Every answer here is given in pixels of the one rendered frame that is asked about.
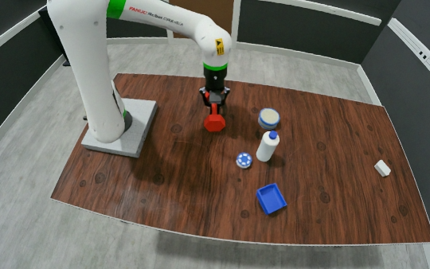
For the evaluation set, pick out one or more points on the red dumbbell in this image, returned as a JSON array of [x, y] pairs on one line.
[[214, 122]]

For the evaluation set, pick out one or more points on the white bottle with blue cap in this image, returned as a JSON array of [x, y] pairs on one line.
[[267, 146]]

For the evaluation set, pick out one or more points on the blue plastic bin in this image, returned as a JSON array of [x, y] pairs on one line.
[[272, 197]]

